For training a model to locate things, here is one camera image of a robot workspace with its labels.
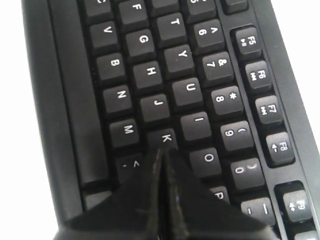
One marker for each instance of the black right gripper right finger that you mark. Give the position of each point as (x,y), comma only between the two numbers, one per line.
(196,213)

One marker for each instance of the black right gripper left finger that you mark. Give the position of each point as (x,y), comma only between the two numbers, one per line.
(130,213)

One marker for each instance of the black acer keyboard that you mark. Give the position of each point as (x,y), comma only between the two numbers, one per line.
(113,80)

